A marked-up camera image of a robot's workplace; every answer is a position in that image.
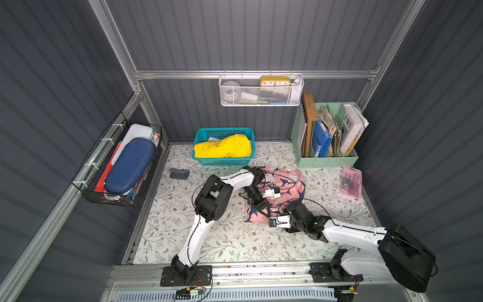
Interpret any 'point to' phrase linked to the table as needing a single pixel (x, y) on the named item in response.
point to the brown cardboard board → (311, 116)
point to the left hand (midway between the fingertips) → (267, 217)
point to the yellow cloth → (233, 146)
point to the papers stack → (334, 145)
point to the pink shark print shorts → (291, 184)
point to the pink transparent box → (351, 182)
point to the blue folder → (321, 139)
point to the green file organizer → (350, 160)
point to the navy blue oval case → (131, 165)
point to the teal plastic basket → (202, 134)
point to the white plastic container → (134, 131)
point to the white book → (354, 123)
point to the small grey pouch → (179, 173)
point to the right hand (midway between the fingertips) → (289, 209)
